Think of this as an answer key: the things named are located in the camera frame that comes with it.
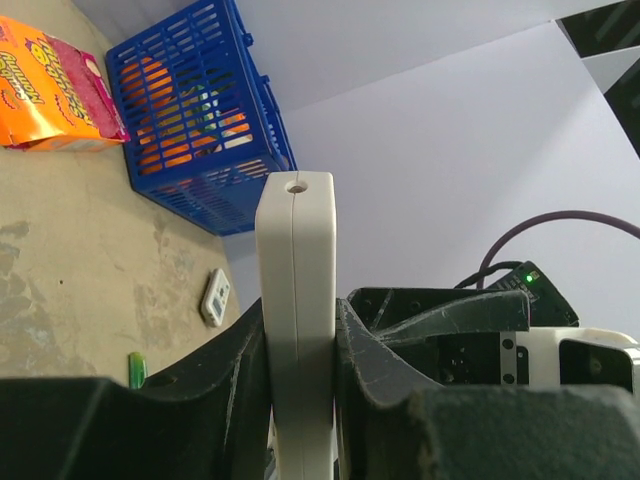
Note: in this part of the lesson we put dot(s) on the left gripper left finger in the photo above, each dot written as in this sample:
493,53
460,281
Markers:
204,417

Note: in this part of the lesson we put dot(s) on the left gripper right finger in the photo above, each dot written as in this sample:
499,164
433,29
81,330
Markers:
395,423

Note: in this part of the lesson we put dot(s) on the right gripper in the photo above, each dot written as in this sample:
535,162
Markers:
453,336

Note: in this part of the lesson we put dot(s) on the white long remote control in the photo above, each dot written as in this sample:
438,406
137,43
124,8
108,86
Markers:
296,232

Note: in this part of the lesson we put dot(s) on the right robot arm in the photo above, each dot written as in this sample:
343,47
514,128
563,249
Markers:
548,308

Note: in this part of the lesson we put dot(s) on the small white remote control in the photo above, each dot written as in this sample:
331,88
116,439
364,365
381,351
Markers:
215,298

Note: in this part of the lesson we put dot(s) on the green battery left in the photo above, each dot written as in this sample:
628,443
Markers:
137,370

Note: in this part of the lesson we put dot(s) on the blue plastic basket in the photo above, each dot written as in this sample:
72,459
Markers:
205,128

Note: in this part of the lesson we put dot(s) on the orange pink sponge box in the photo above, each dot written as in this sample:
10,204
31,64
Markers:
53,96

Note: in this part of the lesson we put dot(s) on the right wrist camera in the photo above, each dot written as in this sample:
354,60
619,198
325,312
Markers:
548,357

